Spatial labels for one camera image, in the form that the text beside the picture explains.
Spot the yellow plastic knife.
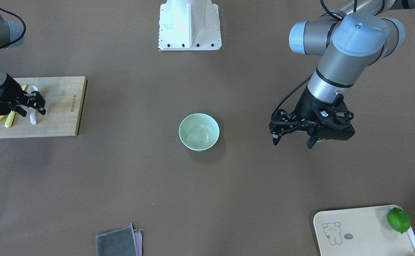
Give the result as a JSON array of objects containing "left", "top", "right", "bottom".
[{"left": 4, "top": 84, "right": 27, "bottom": 128}]

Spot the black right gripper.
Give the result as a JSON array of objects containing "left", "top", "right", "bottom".
[{"left": 0, "top": 76, "right": 46, "bottom": 118}]

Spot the cream rabbit tray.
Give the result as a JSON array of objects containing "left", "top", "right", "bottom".
[{"left": 313, "top": 205, "right": 415, "bottom": 256}]

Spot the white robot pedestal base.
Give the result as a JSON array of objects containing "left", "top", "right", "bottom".
[{"left": 158, "top": 0, "right": 222, "bottom": 51}]

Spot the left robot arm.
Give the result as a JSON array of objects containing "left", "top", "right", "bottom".
[{"left": 269, "top": 0, "right": 415, "bottom": 149}]

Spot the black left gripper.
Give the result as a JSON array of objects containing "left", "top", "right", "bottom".
[{"left": 269, "top": 89, "right": 355, "bottom": 149}]

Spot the bamboo cutting board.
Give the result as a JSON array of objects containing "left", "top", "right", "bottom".
[{"left": 0, "top": 76, "right": 87, "bottom": 138}]

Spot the green lime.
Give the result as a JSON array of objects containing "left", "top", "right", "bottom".
[{"left": 387, "top": 207, "right": 411, "bottom": 234}]

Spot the white ceramic spoon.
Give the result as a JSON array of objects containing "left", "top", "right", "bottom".
[{"left": 27, "top": 86, "right": 38, "bottom": 125}]

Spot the mint green bowl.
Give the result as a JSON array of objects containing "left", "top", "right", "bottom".
[{"left": 178, "top": 113, "right": 220, "bottom": 152}]

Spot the grey folded cloth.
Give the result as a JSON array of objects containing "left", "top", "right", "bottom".
[{"left": 95, "top": 223, "right": 143, "bottom": 256}]

